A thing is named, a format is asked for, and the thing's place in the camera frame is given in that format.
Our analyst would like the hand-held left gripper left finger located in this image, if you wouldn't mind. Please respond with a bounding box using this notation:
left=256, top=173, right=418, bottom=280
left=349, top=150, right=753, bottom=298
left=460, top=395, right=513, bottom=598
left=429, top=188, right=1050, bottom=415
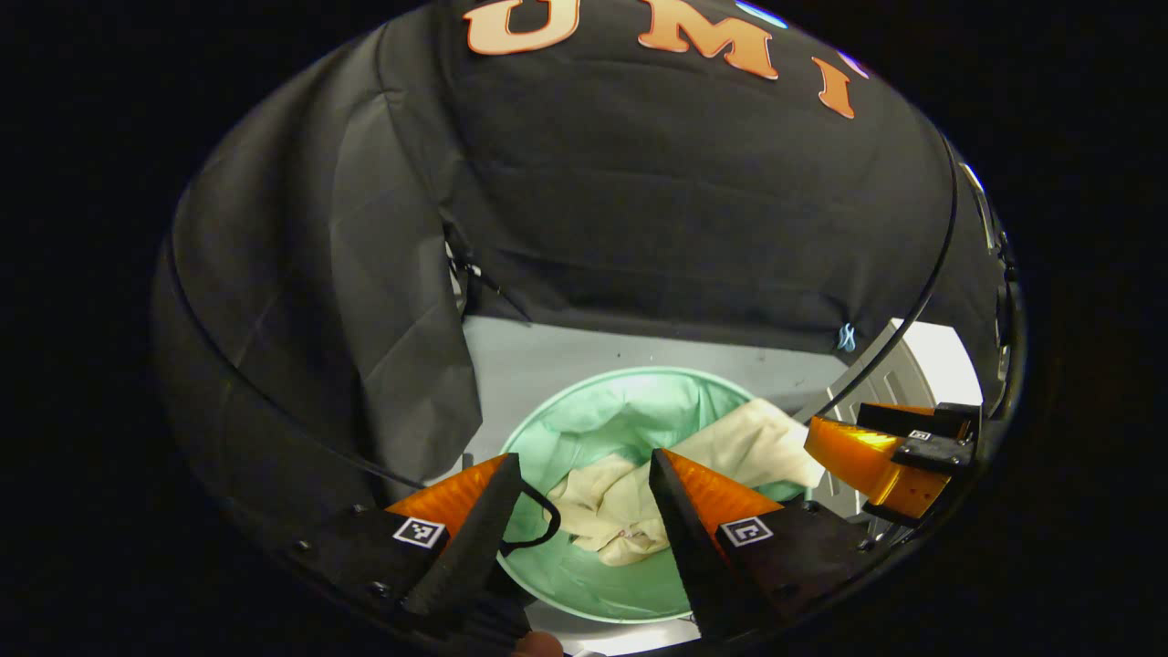
left=274, top=453, right=527, bottom=641

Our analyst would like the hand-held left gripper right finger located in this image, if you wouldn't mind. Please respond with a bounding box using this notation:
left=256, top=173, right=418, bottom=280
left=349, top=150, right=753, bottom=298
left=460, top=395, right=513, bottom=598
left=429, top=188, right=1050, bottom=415
left=649, top=446, right=902, bottom=641

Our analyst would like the cream shirt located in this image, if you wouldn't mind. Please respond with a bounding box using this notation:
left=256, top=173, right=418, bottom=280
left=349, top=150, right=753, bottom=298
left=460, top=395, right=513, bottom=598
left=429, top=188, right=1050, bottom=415
left=545, top=397, right=828, bottom=568

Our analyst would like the green laundry hamper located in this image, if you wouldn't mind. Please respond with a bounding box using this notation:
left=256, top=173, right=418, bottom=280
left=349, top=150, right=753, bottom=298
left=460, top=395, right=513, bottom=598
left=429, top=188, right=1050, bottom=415
left=498, top=366, right=815, bottom=626

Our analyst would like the white panel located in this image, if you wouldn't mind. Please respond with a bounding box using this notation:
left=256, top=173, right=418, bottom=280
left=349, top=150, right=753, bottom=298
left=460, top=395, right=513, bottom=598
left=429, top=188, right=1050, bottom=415
left=792, top=318, right=986, bottom=523

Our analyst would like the black backdrop cloth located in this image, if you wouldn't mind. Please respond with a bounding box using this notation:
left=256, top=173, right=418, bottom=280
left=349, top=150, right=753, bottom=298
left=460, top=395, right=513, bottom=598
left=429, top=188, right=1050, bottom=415
left=151, top=0, right=1014, bottom=585

